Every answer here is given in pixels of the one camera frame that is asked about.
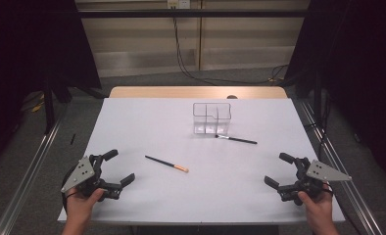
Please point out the black pen with silver tip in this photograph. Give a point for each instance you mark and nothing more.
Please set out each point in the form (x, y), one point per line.
(238, 139)

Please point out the clear plastic organizer box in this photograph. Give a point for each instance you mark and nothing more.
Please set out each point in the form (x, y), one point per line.
(202, 127)

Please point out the black curtain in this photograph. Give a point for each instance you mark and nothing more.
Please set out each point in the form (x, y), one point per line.
(361, 65)
(24, 49)

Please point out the person's left hand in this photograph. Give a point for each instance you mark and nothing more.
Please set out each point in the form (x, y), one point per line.
(80, 209)

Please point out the small black floor object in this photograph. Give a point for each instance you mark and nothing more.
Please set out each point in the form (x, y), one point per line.
(72, 138)

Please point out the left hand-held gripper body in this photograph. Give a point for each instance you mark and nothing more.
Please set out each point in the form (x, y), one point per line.
(83, 173)

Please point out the metal floor rail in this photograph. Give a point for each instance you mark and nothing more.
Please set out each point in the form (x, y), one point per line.
(27, 178)
(361, 205)

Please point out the black stand post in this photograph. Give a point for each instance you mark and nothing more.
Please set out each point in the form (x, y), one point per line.
(318, 98)
(49, 107)

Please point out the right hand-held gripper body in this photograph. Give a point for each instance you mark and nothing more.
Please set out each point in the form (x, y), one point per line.
(321, 172)

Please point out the person's right hand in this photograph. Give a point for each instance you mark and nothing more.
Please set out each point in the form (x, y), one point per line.
(320, 209)

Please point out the black brush with orange tip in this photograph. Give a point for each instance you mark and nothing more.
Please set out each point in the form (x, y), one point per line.
(168, 164)

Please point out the black horizontal bar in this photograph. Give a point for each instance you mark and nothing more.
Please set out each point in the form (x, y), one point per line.
(181, 13)

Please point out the white wall socket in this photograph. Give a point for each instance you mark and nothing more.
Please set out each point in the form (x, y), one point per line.
(178, 3)

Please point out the white table sheet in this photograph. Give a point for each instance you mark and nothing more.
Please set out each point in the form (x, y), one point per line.
(181, 196)

